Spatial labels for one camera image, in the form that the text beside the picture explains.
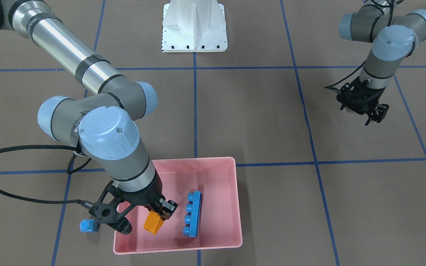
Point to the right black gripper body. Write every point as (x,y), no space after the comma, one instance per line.
(145,199)

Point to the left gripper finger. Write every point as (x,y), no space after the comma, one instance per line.
(377,114)

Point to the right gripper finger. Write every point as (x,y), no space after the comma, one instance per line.
(166,208)

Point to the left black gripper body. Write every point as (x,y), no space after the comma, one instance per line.
(372,97)

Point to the orange sloped toy block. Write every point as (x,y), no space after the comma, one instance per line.
(153,222)

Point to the long blue toy block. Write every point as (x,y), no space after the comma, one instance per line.
(193,214)

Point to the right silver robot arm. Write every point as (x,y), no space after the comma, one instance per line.
(100,127)

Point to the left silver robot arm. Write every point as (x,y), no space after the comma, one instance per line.
(393,38)

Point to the pink plastic box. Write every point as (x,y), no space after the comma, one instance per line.
(220,223)

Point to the small blue toy block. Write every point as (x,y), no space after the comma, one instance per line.
(89,225)

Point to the brown paper table cover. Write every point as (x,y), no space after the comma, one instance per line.
(316,186)

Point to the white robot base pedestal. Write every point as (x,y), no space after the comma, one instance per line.
(194,26)

